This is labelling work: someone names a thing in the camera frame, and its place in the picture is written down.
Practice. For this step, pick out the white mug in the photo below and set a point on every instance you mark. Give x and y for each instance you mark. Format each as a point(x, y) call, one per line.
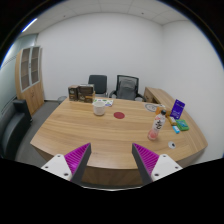
point(99, 108)

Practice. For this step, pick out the blue small packet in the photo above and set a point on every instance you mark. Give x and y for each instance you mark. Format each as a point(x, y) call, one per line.
point(176, 129)

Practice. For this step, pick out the black mesh office chair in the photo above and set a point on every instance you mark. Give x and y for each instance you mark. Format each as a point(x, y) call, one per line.
point(127, 88)

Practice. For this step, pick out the wooden side desk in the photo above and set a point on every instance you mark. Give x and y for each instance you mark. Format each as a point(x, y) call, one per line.
point(159, 96)

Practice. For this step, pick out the red round coaster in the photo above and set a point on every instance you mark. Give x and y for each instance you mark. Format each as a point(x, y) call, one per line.
point(119, 115)

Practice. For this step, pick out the green small box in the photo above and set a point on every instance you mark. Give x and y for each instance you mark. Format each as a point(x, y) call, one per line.
point(182, 125)

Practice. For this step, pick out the black office chair left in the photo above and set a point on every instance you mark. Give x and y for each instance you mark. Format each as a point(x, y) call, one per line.
point(100, 83)

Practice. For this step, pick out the round table cable grommet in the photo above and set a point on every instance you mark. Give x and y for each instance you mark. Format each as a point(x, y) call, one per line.
point(171, 145)

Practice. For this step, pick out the purple card box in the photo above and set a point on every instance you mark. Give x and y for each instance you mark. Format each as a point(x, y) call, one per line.
point(177, 109)

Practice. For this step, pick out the wooden glass-door cabinet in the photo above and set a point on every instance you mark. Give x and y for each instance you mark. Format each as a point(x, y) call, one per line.
point(28, 80)

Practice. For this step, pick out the orange small packet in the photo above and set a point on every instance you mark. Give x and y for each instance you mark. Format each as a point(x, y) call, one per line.
point(172, 120)

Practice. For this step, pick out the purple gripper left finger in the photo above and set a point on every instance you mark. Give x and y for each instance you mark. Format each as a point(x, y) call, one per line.
point(77, 161)

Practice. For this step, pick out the dark brown box left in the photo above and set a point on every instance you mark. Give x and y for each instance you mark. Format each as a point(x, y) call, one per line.
point(73, 92)

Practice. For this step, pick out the black leather sofa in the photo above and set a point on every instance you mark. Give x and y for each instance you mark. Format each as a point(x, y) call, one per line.
point(14, 123)

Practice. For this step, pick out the dark brown box right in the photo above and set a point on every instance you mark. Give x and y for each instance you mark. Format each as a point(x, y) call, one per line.
point(86, 93)

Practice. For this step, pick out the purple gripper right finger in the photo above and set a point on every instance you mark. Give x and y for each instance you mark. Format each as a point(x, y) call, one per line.
point(145, 160)

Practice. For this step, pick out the dark brown box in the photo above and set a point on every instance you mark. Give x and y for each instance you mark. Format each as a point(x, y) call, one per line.
point(86, 93)
point(73, 92)

